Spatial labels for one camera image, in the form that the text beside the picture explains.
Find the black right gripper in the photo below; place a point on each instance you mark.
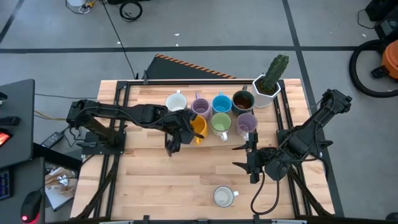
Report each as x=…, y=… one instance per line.
x=259, y=161

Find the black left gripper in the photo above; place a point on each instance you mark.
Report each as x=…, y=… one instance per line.
x=180, y=124

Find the yellow faceted mug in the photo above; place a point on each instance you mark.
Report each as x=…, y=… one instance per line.
x=200, y=124

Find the mauve ribbed mug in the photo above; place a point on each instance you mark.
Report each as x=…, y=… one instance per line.
x=200, y=107

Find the light green mug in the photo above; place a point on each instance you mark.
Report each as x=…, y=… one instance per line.
x=220, y=123

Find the purple and white striped mug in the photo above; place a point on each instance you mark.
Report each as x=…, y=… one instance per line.
x=247, y=123

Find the white and grey mug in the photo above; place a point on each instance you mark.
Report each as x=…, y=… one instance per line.
x=176, y=101

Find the light blue mug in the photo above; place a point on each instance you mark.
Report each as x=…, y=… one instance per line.
x=221, y=104

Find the blue and white patterned mug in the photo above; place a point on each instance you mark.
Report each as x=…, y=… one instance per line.
x=223, y=196

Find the dark speckled mug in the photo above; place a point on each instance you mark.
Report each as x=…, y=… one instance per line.
x=243, y=101

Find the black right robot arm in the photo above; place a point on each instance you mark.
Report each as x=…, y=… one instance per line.
x=311, y=133

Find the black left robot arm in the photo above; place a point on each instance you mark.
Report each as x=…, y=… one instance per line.
x=130, y=110

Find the wooden shelf with black legs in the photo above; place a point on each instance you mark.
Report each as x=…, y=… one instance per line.
x=211, y=144

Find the white hexagonal plant pot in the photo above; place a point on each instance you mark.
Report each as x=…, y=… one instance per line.
x=261, y=99

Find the black ramp with orange stripes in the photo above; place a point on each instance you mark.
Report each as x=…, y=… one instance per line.
x=174, y=70

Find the green cactus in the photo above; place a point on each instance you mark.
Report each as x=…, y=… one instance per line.
x=276, y=70

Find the crumpled foil wrapper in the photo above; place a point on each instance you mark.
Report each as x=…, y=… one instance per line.
x=63, y=180

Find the black desk leg bar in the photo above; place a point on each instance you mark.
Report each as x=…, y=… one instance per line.
x=56, y=157

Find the black power adapter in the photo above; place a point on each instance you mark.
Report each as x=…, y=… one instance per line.
x=53, y=140

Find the white paper sheet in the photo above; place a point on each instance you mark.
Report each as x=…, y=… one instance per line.
x=59, y=197

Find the black floor object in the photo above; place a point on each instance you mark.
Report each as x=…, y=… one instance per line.
x=392, y=216

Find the yellow plug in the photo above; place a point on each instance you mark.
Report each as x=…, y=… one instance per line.
x=90, y=4

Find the white bucket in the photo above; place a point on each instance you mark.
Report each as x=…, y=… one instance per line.
x=76, y=2

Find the orange vacuum cleaner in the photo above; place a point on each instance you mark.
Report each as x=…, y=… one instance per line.
x=391, y=59

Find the black desk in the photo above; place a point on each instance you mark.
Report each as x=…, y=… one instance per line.
x=18, y=102
x=21, y=177

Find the black computer mouse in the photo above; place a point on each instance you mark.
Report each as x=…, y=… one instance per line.
x=31, y=205

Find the black desk gadget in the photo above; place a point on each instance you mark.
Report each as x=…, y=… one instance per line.
x=11, y=120

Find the small screen device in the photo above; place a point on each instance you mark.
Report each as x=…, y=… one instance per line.
x=4, y=137

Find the black equipment box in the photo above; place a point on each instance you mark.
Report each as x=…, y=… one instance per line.
x=388, y=29
x=384, y=9

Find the black keyboard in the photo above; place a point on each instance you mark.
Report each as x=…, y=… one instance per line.
x=4, y=185

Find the black aluminium table frame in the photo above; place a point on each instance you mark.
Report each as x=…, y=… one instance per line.
x=186, y=82

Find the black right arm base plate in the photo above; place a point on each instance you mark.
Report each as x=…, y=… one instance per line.
x=323, y=143

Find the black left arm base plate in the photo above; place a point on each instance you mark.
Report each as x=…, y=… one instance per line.
x=99, y=151

